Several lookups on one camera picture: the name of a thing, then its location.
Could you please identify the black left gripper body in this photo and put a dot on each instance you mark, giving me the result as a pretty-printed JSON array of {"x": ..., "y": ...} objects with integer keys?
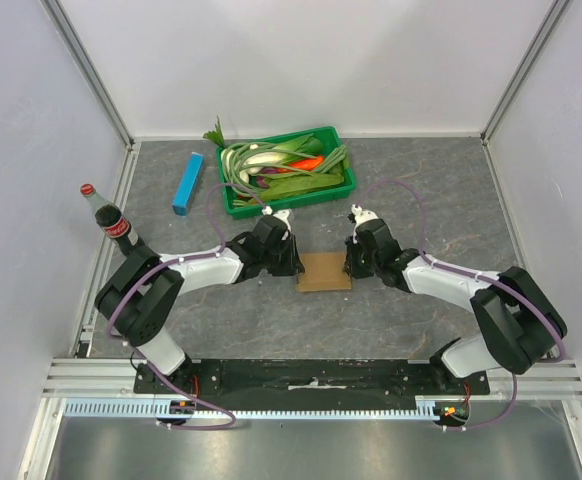
[{"x": 283, "y": 262}]

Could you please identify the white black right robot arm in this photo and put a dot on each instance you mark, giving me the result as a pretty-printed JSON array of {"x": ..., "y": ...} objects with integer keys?
[{"x": 518, "y": 325}]

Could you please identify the large green leaf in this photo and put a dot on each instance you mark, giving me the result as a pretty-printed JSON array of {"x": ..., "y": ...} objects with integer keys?
[{"x": 278, "y": 188}]

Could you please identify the green bok choy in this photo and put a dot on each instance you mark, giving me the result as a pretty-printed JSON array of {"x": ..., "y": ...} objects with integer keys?
[{"x": 306, "y": 144}]

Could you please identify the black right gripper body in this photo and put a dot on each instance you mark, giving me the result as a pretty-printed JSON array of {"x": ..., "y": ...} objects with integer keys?
[{"x": 353, "y": 262}]

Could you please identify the green long beans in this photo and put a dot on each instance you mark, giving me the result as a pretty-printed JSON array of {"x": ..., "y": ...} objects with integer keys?
[{"x": 246, "y": 180}]

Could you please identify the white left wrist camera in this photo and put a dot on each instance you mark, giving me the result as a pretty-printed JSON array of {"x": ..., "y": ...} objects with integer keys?
[{"x": 278, "y": 221}]

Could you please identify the blue rectangular box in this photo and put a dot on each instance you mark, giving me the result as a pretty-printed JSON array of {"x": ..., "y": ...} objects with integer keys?
[{"x": 188, "y": 183}]

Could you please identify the brown cardboard box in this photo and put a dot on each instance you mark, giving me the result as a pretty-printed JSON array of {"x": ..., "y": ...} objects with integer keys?
[{"x": 323, "y": 272}]

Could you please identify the cola glass bottle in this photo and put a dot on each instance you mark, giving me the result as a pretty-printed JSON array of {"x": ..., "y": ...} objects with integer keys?
[{"x": 112, "y": 221}]

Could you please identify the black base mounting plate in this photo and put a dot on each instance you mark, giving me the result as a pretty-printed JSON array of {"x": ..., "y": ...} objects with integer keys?
[{"x": 320, "y": 385}]

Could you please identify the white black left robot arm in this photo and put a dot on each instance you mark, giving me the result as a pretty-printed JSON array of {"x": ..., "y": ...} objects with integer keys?
[{"x": 140, "y": 295}]

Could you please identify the orange carrot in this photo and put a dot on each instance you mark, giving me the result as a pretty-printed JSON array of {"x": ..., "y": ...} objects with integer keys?
[{"x": 307, "y": 164}]

